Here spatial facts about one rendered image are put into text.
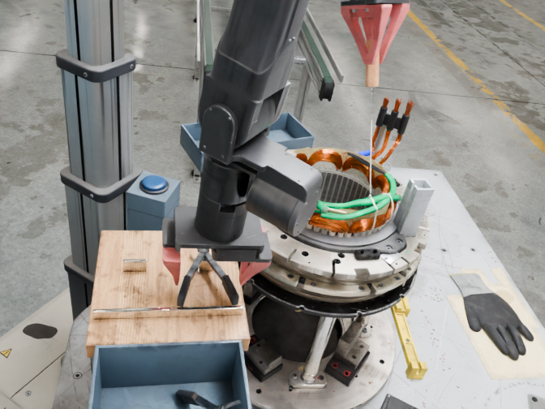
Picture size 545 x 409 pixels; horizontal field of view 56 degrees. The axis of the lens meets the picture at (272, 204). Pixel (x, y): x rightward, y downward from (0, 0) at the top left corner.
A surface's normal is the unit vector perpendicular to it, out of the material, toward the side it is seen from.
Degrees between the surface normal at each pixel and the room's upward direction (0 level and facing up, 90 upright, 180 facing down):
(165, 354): 90
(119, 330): 0
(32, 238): 0
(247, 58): 76
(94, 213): 90
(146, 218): 90
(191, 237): 4
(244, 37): 80
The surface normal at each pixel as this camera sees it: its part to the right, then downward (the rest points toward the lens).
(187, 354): 0.17, 0.61
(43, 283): 0.15, -0.79
